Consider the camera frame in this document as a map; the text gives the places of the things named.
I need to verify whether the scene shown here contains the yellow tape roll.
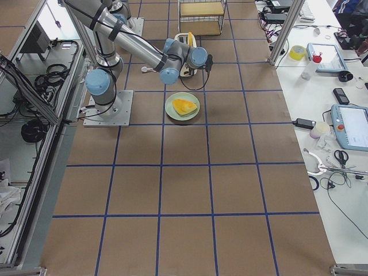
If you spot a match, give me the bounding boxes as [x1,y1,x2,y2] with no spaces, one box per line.
[289,45,306,60]

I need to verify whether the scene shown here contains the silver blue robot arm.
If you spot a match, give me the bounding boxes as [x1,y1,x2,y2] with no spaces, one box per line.
[65,1,212,116]

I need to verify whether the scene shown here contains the red capped bottle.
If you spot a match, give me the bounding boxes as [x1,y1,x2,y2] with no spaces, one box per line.
[301,52,322,81]

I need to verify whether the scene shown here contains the black coiled cable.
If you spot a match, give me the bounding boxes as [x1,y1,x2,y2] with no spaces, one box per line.
[20,119,44,144]

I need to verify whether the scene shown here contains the teach pendant far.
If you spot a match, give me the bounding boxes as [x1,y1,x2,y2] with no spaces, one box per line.
[306,43,348,73]

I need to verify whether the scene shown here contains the green plate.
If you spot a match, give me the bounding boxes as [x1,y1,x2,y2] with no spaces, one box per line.
[165,92,200,121]

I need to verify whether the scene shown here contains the black power adapter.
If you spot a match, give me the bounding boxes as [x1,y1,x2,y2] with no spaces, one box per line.
[292,118,316,129]

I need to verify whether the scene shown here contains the white toaster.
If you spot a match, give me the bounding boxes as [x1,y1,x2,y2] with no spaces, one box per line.
[174,33,197,77]

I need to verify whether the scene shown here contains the teach pendant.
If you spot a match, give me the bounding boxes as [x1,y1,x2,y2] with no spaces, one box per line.
[331,104,367,152]
[306,43,348,73]

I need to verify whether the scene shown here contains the yellow toast slice on plate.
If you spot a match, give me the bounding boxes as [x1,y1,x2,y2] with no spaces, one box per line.
[172,98,197,116]

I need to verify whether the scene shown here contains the blue tape roll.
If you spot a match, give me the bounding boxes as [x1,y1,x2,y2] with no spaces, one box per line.
[308,175,320,191]

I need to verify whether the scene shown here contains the black robot camera cable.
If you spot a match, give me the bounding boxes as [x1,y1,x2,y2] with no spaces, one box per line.
[179,68,210,91]

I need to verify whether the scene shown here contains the wooden wire shelf rack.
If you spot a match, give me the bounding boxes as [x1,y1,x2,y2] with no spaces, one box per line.
[178,0,227,36]

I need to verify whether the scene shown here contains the teach pendant near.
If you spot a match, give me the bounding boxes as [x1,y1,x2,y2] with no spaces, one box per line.
[331,104,367,152]

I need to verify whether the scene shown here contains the grey control box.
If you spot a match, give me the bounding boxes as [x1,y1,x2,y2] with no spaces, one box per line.
[20,21,51,61]

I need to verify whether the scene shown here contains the white toaster plug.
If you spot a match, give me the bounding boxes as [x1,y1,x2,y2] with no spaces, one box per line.
[141,66,155,73]

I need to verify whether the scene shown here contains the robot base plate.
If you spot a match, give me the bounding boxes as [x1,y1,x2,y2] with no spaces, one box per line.
[82,90,134,127]

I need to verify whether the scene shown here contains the black phone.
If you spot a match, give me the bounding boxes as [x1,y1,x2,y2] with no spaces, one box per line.
[333,88,350,105]

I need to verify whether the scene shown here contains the white plastic cup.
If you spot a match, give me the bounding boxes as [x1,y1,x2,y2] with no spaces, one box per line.
[309,121,330,139]

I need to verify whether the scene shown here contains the aluminium frame post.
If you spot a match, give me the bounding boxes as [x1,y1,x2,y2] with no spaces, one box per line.
[268,0,305,66]

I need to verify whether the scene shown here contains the black scissors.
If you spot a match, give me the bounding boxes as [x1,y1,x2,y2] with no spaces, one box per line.
[333,149,349,168]

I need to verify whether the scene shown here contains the toast slice in toaster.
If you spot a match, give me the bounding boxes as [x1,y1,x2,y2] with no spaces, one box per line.
[187,32,193,46]

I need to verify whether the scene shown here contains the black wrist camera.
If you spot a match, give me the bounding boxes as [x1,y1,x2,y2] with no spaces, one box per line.
[205,54,213,73]

